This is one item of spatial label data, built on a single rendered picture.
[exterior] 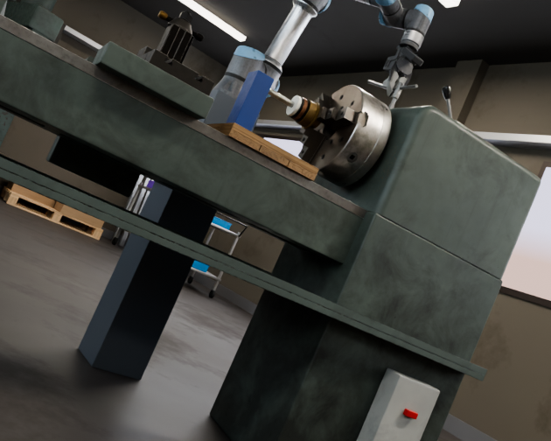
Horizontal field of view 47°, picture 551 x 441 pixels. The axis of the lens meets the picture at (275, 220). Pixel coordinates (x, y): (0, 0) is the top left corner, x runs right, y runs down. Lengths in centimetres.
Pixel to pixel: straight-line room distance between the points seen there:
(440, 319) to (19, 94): 144
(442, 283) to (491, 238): 25
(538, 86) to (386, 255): 400
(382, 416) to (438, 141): 88
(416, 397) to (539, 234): 315
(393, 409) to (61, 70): 136
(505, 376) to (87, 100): 387
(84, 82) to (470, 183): 125
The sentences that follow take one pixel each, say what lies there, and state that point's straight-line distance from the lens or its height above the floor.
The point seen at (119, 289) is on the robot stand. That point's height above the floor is 28.
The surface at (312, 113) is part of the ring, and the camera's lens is 202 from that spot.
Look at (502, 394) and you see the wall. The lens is 490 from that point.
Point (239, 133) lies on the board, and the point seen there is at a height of 88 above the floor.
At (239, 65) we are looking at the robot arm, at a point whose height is 124.
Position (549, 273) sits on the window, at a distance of 494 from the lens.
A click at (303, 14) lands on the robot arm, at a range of 268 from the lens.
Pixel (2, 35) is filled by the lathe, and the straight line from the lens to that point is 167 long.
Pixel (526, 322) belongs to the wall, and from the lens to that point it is 493.
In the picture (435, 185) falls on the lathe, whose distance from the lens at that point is 207.
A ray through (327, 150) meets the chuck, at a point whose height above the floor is 100.
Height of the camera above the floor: 58
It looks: 4 degrees up
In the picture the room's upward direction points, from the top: 24 degrees clockwise
